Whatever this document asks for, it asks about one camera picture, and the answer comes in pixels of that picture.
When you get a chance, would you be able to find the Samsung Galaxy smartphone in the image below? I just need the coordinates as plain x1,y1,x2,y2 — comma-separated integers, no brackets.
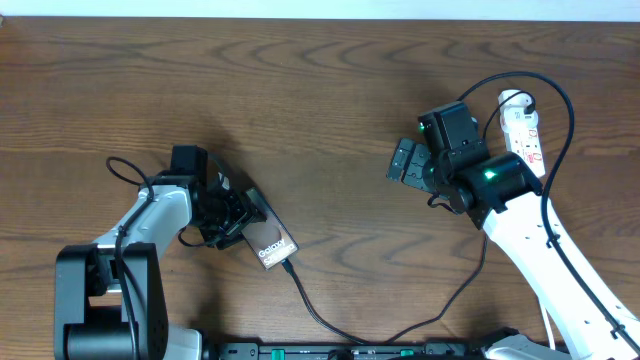
242,188,299,270

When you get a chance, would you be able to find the black charging cable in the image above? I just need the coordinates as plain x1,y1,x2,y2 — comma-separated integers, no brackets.
280,90,537,346

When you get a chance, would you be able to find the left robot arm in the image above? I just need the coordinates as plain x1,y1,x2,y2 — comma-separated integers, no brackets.
53,145,264,360

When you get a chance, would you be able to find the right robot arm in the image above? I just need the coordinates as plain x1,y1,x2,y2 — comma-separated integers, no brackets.
387,94,639,359

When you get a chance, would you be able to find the white USB charger adapter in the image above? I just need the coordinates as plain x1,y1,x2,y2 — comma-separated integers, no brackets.
498,89,538,127

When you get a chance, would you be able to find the white power strip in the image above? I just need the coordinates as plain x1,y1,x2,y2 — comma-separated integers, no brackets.
500,108,546,178

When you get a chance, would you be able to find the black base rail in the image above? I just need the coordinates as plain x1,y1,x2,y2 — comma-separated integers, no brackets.
202,342,484,360

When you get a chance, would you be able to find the white power strip cord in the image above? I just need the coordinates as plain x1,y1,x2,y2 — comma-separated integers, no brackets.
538,299,558,351

